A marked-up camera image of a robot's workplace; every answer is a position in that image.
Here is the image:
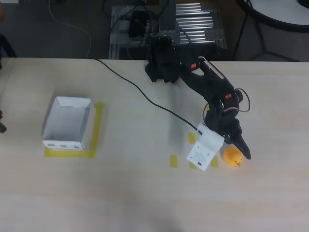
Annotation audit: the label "yellow rubber duck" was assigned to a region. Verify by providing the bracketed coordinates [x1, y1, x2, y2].
[222, 146, 244, 168]

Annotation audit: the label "black camera cable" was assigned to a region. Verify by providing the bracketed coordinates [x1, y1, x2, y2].
[97, 58, 202, 133]

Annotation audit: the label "black chair base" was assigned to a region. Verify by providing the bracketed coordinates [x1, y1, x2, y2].
[0, 110, 7, 133]

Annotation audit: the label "black table legs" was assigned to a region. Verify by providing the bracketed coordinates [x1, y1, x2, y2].
[233, 9, 309, 62]

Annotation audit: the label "white floor cable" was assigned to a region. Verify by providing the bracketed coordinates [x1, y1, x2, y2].
[47, 0, 93, 59]

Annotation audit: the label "yellow tape corner marker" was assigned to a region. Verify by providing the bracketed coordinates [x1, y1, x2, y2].
[44, 101, 106, 160]

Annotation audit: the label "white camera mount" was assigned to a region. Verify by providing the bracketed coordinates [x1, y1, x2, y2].
[185, 122, 225, 173]

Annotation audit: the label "white cardboard box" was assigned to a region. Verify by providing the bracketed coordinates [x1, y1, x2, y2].
[42, 96, 96, 151]

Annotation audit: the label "black chair part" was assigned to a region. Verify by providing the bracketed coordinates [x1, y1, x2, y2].
[0, 32, 17, 70]

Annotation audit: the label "round white table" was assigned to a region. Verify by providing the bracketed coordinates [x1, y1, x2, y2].
[236, 0, 309, 33]

